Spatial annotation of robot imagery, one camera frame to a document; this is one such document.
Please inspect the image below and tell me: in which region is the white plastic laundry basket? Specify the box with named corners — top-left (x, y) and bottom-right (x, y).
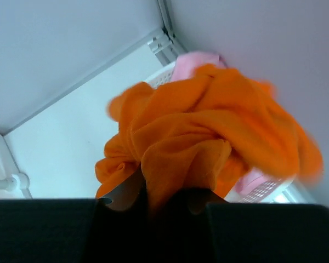
top-left (145, 61), bottom-right (296, 204)

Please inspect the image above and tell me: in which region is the silver clothes rack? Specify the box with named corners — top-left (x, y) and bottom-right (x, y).
top-left (0, 134), bottom-right (32, 199)

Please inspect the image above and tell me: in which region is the light pink t shirt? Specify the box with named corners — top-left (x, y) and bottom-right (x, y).
top-left (171, 51), bottom-right (270, 197)

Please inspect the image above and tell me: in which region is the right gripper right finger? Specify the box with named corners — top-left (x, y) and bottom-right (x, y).
top-left (153, 189), bottom-right (329, 262)

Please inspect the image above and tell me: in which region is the orange t shirt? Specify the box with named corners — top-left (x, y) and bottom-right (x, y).
top-left (95, 64), bottom-right (324, 211)

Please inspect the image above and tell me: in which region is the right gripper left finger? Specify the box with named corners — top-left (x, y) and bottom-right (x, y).
top-left (0, 169), bottom-right (146, 262)

